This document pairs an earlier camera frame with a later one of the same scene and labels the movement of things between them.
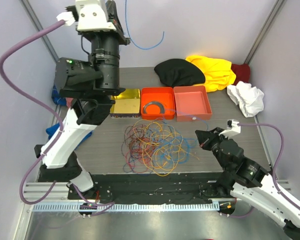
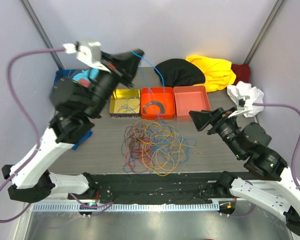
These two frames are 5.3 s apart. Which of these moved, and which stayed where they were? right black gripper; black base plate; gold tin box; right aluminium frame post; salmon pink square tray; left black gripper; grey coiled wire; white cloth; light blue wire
Moved: left black gripper; right black gripper; light blue wire
Stayed: gold tin box; black base plate; salmon pink square tray; right aluminium frame post; grey coiled wire; white cloth
